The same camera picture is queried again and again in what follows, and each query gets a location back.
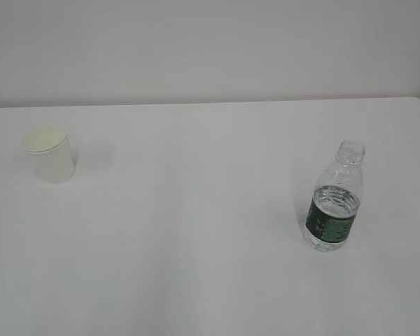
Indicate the clear water bottle green label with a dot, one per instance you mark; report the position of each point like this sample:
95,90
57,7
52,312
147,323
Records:
336,199

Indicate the white paper cup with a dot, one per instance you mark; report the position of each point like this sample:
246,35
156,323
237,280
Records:
49,149

